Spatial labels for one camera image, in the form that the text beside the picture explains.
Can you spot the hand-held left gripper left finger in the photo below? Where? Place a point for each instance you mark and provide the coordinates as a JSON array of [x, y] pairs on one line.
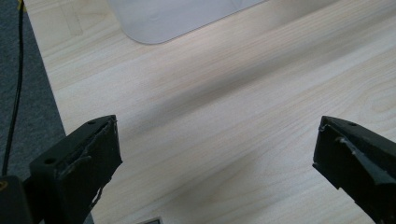
[[77, 168]]

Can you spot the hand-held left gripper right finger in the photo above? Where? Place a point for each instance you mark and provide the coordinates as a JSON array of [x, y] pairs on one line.
[[358, 161]]

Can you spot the clear plastic storage box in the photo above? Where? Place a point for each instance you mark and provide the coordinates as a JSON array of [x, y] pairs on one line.
[[162, 18]]

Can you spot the clear tape strip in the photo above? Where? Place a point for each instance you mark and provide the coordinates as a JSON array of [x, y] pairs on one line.
[[71, 18]]

